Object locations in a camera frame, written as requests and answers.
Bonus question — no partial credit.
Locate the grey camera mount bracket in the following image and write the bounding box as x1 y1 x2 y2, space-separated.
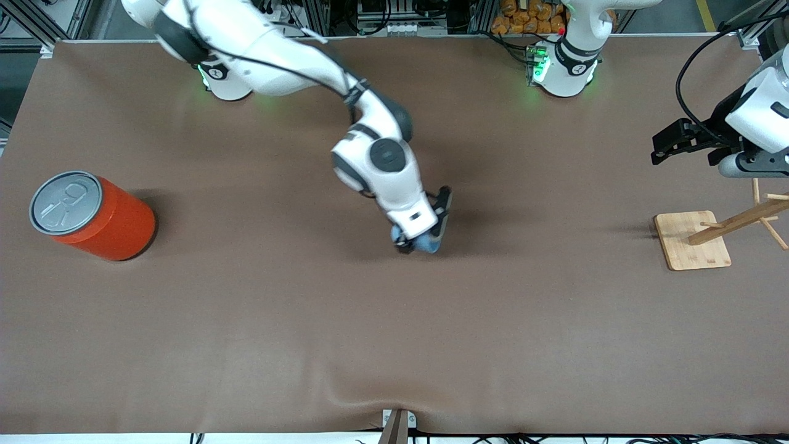
381 408 417 444

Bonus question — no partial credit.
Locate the white power strip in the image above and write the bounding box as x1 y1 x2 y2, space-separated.
264 0 298 27

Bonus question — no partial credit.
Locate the aluminium frame profile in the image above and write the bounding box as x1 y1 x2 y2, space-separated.
718 0 789 50
0 0 93 53

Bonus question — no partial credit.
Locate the bag of orange objects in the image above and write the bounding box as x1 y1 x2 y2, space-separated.
491 0 568 36

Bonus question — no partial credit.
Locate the wooden cup rack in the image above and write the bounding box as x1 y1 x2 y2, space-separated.
653 178 789 272

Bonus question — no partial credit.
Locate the brown table cover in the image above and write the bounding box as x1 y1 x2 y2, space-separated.
0 34 789 435

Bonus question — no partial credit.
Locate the orange can with grey lid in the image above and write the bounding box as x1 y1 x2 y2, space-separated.
29 170 157 262

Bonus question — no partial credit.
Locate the white terminal strip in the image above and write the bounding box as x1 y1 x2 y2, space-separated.
358 23 421 35

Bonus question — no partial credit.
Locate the light blue cup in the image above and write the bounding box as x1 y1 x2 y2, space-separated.
391 225 442 255

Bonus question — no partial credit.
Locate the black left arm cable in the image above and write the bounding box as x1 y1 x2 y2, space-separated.
675 9 789 149

